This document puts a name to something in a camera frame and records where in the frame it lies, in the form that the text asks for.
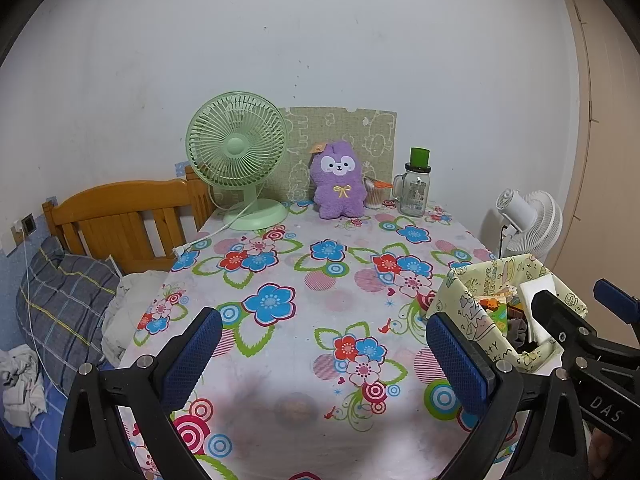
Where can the blue checked bedsheet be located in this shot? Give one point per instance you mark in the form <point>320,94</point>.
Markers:
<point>40,445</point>

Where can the beige door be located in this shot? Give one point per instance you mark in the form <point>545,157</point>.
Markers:
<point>610,160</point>

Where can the glass jar with green lid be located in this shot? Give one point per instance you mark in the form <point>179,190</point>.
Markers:
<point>414,195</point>

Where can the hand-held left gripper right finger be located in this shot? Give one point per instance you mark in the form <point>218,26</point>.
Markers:
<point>455,360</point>

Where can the green table fan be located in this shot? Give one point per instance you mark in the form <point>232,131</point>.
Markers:
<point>235,145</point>

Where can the grey plaid pillow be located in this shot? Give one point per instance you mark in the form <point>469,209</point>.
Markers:
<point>65,310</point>

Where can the white cloth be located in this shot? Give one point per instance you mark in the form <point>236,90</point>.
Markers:
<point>537,290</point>
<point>20,385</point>

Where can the green patterned board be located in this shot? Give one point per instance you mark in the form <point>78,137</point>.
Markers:
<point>370,135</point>

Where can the wooden bed headboard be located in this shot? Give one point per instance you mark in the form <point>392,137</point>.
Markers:
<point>115,220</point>

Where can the white bedding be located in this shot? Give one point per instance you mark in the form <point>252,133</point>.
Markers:
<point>127,300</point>

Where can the wall socket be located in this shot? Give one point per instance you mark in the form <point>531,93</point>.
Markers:
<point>27,222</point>

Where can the white standing fan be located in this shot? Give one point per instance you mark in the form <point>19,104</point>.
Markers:
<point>535,220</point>

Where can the crumpled white cloth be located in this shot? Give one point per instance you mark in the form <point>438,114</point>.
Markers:
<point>20,385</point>

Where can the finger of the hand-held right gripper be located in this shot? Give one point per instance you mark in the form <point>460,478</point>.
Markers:
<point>615,300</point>
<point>560,320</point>

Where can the person's right hand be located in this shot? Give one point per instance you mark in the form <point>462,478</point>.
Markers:
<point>600,455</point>

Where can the yellow cartoon print box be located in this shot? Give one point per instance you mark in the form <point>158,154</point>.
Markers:
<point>470,320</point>

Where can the purple plush toy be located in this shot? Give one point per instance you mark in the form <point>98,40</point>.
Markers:
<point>336,195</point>

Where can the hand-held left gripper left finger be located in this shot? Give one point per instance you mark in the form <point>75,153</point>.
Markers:
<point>197,355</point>

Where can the floral tablecloth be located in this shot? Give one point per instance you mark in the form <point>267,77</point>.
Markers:
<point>310,310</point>

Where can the cotton swab container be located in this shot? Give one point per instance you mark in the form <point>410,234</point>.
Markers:
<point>374,197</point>

